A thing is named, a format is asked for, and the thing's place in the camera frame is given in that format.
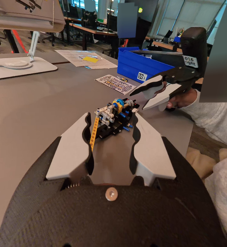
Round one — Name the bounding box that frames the blue plastic bin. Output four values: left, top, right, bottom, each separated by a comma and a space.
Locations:
117, 47, 175, 84

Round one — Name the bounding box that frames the person's right hand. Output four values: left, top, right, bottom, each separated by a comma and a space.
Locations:
162, 81, 198, 109

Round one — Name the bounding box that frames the zebra striped sticker sheet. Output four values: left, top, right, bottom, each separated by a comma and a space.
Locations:
95, 75, 137, 95

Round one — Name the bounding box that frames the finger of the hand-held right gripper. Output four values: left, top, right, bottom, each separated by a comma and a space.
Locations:
129, 75, 165, 99
142, 83, 183, 112

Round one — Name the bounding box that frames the black yellow lego vehicle model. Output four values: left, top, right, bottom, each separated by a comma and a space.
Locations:
89, 98, 140, 152

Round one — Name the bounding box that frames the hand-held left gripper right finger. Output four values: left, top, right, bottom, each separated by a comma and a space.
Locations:
129, 112, 177, 187

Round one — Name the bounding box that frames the red strap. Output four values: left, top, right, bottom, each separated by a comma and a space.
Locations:
11, 29, 29, 53

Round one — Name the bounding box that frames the white desk stand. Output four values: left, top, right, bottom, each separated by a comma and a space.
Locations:
0, 31, 58, 80

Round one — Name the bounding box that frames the blue pen holder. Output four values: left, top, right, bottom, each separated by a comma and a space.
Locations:
173, 27, 185, 43

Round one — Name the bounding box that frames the grey fabric cushion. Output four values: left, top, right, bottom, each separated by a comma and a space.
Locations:
205, 151, 227, 247

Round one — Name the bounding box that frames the yellow paper note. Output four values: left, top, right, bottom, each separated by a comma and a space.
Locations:
82, 56, 99, 63

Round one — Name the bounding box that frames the person's right forearm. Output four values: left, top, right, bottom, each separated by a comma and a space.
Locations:
180, 89, 227, 150

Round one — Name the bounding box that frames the black desk leg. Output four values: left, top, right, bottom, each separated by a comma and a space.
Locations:
4, 29, 20, 53

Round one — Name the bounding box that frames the printed paper sheet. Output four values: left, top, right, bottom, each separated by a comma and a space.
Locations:
55, 50, 108, 67

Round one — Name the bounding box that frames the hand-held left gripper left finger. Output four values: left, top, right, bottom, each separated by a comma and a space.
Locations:
46, 112, 95, 184

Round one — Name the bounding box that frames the wooden office desk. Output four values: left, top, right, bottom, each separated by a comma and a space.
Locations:
69, 23, 119, 51
145, 36, 183, 52

